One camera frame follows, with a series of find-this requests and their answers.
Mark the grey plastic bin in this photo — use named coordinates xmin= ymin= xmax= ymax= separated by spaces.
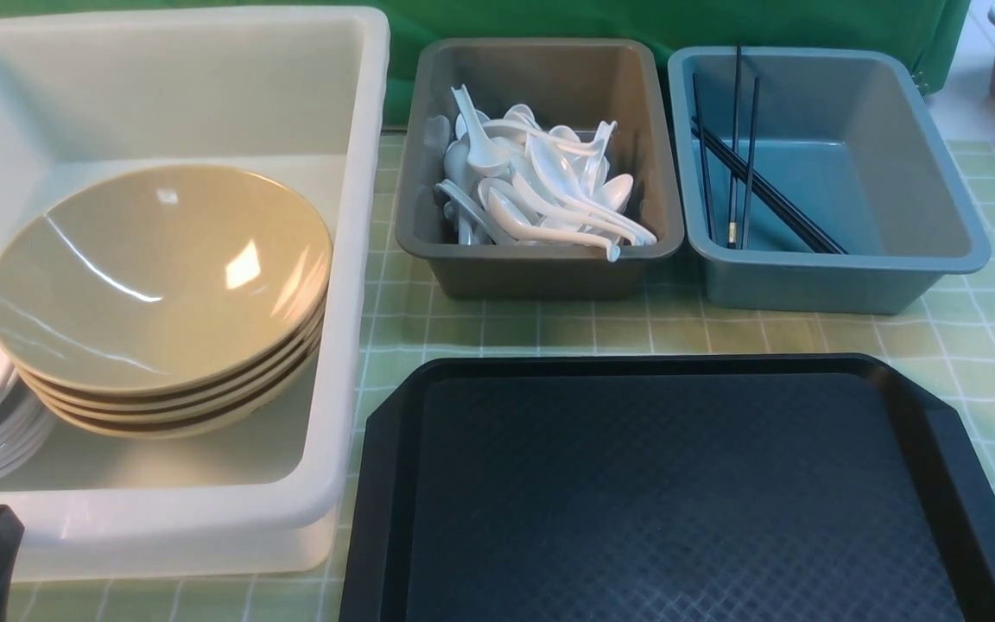
xmin=395 ymin=38 xmax=686 ymax=301

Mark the green backdrop cloth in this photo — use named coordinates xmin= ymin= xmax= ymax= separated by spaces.
xmin=0 ymin=0 xmax=972 ymax=127

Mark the middle stacked tan bowl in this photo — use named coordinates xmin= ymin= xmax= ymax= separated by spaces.
xmin=19 ymin=321 xmax=321 ymax=438

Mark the pile of white spoons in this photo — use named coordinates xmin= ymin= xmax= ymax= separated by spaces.
xmin=425 ymin=104 xmax=658 ymax=263

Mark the tan noodle bowl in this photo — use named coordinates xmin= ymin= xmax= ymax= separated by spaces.
xmin=0 ymin=164 xmax=334 ymax=395

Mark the upright black chopstick in bin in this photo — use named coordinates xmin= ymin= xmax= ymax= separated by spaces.
xmin=727 ymin=43 xmax=742 ymax=249

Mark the diagonal black chopstick in bin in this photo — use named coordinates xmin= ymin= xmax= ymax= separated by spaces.
xmin=690 ymin=117 xmax=846 ymax=255

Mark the large white plastic tub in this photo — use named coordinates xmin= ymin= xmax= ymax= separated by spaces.
xmin=0 ymin=5 xmax=390 ymax=582

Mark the bottom stacked tan bowl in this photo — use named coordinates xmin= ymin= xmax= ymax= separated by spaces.
xmin=25 ymin=339 xmax=320 ymax=441

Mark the black serving tray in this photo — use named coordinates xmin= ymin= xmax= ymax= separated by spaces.
xmin=339 ymin=353 xmax=995 ymax=621

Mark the white ceramic soup spoon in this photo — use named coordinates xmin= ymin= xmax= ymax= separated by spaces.
xmin=451 ymin=86 xmax=510 ymax=178

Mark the blue plastic bin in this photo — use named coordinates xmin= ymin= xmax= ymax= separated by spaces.
xmin=667 ymin=47 xmax=992 ymax=314

